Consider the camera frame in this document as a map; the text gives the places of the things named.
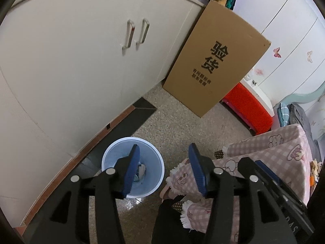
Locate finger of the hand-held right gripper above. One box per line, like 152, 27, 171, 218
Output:
255, 161, 309, 210

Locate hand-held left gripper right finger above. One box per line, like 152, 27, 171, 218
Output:
188, 143, 305, 244

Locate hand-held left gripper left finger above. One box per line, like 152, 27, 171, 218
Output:
23, 144, 141, 244

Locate light blue trash bin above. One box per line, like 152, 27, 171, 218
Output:
102, 137, 165, 199

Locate crumpled white paper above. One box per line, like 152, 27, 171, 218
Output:
133, 164, 147, 182

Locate pink checked cartoon tablecloth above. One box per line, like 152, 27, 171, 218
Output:
160, 123, 315, 234

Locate blue checked cloth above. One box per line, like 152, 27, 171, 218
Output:
277, 104, 291, 127

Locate grey folded clothes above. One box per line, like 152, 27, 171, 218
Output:
288, 103, 322, 158

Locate red storage box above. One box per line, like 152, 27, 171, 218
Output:
221, 80, 276, 136

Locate light green bed headboard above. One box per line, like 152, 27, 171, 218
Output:
273, 81, 325, 143

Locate large flat cardboard box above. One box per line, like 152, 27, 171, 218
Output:
162, 0, 272, 118

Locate white floor cabinet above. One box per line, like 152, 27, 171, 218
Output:
0, 0, 210, 228

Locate white wardrobe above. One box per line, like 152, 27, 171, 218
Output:
232, 0, 325, 107

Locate silver cabinet door handle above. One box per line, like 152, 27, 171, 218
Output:
136, 18, 150, 51
122, 19, 135, 56

